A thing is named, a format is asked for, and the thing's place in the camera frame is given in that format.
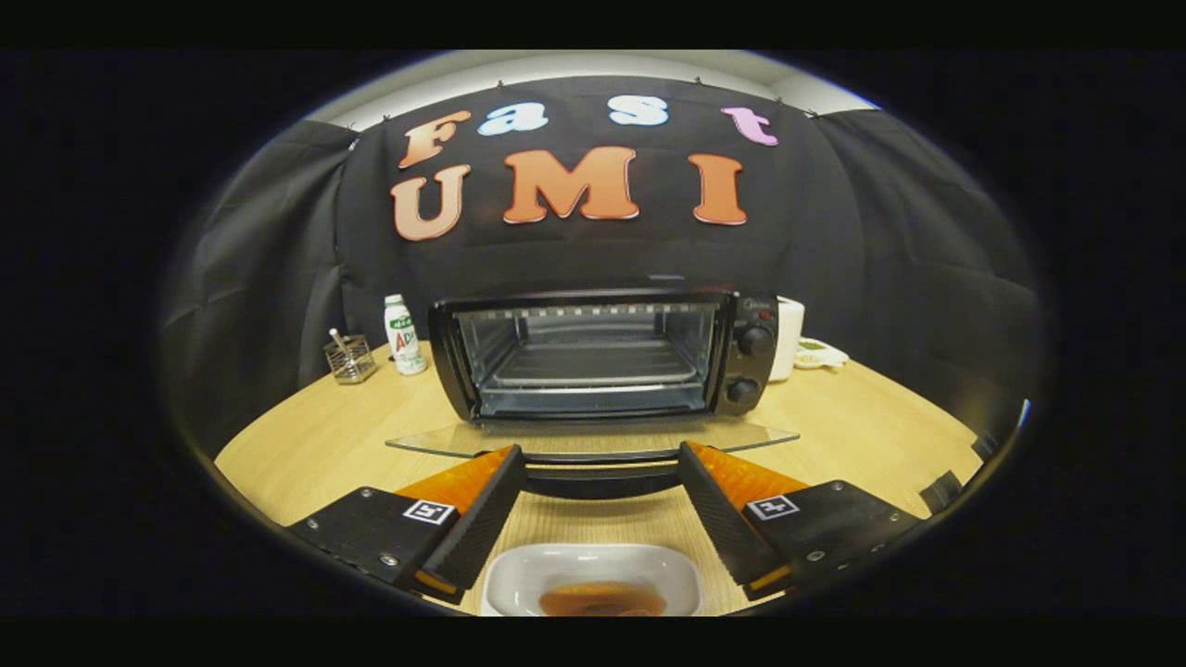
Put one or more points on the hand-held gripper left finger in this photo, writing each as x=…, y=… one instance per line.
x=482, y=523

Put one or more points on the white kitchen appliance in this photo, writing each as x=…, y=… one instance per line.
x=789, y=338

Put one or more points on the black chair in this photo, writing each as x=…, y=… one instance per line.
x=986, y=446
x=943, y=491

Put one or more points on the metal spoon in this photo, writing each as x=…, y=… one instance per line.
x=338, y=340

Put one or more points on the white bottle green label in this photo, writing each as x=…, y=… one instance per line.
x=404, y=338

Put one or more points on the small white dish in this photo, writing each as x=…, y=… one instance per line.
x=823, y=355

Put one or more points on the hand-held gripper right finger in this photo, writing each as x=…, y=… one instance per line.
x=718, y=519

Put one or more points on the white ceramic dish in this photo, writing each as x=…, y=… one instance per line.
x=593, y=563

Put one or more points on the black toaster oven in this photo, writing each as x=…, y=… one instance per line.
x=749, y=371

